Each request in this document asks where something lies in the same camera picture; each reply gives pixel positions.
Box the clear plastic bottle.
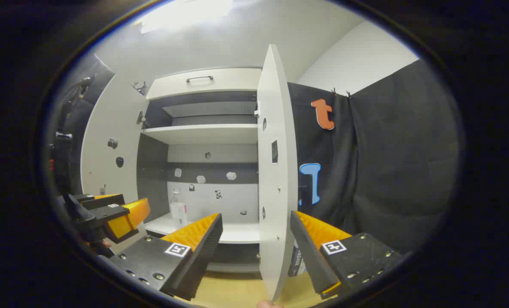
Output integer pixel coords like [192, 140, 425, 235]
[169, 188, 188, 229]

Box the white and grey cabinet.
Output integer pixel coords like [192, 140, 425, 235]
[137, 68, 263, 274]

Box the blue printed packet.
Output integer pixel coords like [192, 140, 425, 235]
[288, 240, 308, 278]

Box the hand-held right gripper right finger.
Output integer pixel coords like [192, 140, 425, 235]
[289, 210, 405, 300]

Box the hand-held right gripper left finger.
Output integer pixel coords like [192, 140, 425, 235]
[109, 213, 223, 301]

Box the white cabinet door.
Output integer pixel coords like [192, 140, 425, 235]
[80, 72, 151, 254]
[256, 44, 298, 302]

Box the white cabinet top panel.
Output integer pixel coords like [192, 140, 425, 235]
[146, 68, 262, 101]

